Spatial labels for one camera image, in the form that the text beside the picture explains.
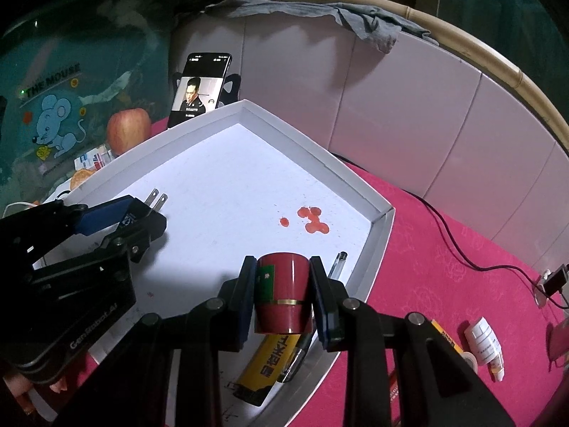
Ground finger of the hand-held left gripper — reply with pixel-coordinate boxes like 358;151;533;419
32;215;168;283
0;195;145;252

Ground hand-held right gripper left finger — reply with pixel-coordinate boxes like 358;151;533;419
58;255;259;427

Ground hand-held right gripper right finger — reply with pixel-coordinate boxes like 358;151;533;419
310;255;519;427

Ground red cup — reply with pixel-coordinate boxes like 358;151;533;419
254;252;314;335

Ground black plug adapter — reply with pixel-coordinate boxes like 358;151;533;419
133;188;170;236

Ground large yellow lighter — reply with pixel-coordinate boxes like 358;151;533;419
233;333;303;407

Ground white cardboard tray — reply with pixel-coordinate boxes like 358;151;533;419
42;99;395;427

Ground small white bottle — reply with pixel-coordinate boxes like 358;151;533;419
464;317;507;382

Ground person's left hand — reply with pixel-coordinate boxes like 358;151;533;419
0;371;69;416

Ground black pen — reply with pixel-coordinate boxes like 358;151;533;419
280;251;348;383

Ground small medicine box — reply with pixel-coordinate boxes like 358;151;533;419
72;143;114;172

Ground red apple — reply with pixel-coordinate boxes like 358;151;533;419
106;107;153;155

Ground cartoon mouse printed sheet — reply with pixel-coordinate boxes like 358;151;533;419
0;36;170;205

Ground black smartphone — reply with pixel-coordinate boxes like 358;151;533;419
168;52;233;129

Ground small white tape roll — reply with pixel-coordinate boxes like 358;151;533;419
458;350;481;372

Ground white panel board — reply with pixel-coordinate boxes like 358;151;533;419
171;6;569;272

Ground black charger adapter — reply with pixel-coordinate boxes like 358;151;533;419
538;264;569;296

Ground grey cloth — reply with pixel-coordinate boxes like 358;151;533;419
202;0;441;52

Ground black cable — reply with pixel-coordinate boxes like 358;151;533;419
331;151;552;276

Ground bamboo rail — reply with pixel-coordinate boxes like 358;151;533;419
231;0;569;152

